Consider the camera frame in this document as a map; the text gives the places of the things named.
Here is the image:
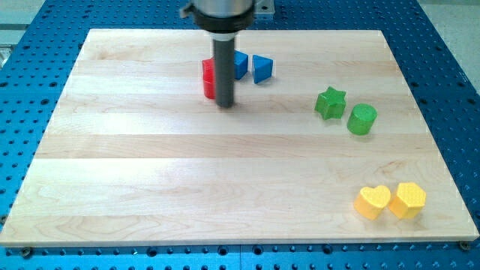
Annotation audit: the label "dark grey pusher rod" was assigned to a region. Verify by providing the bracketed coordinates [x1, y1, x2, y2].
[213, 38, 235, 108]

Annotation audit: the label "red block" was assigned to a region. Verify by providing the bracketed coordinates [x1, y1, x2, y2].
[202, 58, 215, 99]

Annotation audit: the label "blue cube block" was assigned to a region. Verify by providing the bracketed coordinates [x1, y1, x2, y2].
[234, 50, 248, 80]

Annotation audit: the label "blue triangle block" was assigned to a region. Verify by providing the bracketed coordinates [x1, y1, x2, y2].
[252, 55, 274, 84]

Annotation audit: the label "green star block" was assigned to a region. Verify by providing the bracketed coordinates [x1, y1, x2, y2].
[314, 86, 347, 120]

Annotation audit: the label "wooden board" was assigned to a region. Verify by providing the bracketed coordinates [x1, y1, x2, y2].
[1, 28, 479, 247]

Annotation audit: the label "green cylinder block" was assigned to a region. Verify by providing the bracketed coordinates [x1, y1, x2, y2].
[346, 103, 377, 136]

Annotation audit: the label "yellow heart block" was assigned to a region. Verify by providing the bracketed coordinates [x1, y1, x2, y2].
[353, 185, 392, 220]

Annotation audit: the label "yellow hexagon block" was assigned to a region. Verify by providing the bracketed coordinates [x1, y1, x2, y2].
[388, 182, 427, 219]

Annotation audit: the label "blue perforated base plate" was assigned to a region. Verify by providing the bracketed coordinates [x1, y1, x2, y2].
[1, 1, 479, 269]

